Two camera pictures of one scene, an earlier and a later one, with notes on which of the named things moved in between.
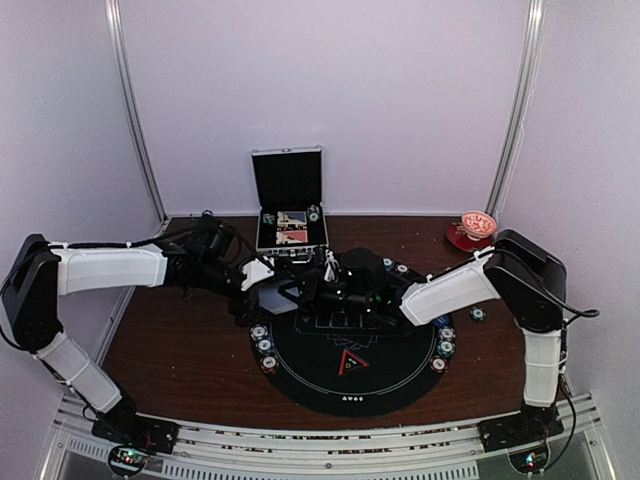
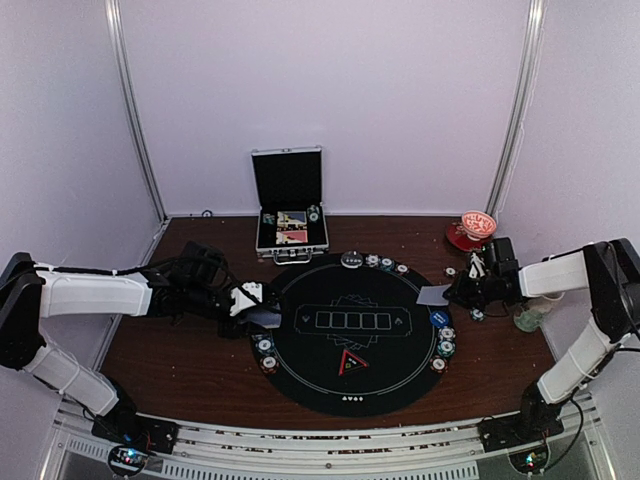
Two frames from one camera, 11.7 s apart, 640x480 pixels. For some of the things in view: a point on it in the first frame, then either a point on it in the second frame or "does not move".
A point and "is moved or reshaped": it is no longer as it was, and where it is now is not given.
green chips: (387, 262) does not move
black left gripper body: (236, 307) -> (232, 328)
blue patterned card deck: (275, 302) is moved or reshaped
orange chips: (269, 364) does not move
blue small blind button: (441, 321) does not move
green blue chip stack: (478, 313) does not move
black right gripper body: (336, 300) -> (475, 294)
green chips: (445, 347) does not move
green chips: (264, 345) does not move
